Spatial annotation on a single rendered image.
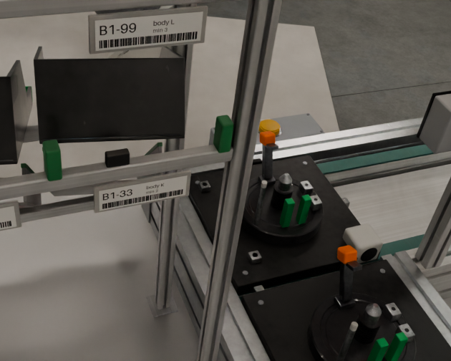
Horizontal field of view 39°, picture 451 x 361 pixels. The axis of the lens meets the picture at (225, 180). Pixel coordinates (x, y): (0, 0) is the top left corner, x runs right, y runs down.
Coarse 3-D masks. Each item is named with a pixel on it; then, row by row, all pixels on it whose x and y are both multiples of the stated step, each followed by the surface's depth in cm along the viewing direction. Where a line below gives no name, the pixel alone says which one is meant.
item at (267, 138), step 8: (264, 136) 100; (272, 136) 100; (264, 144) 101; (272, 144) 100; (264, 152) 102; (272, 152) 102; (264, 160) 102; (272, 160) 103; (264, 168) 103; (272, 168) 103; (264, 176) 103; (272, 176) 104
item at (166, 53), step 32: (64, 64) 55; (96, 64) 56; (128, 64) 57; (160, 64) 57; (64, 96) 56; (96, 96) 57; (128, 96) 57; (160, 96) 58; (64, 128) 57; (96, 128) 58; (128, 128) 58; (160, 128) 59
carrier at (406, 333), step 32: (288, 288) 91; (320, 288) 92; (352, 288) 92; (384, 288) 93; (256, 320) 86; (288, 320) 87; (320, 320) 85; (352, 320) 86; (384, 320) 86; (416, 320) 89; (288, 352) 83; (320, 352) 81; (352, 352) 82; (384, 352) 78; (416, 352) 85; (448, 352) 86
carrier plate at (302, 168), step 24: (288, 168) 111; (312, 168) 112; (192, 192) 104; (216, 192) 104; (336, 192) 108; (216, 216) 100; (336, 216) 103; (240, 240) 97; (312, 240) 99; (336, 240) 99; (240, 264) 93; (264, 264) 94; (288, 264) 94; (312, 264) 95; (336, 264) 96; (240, 288) 91
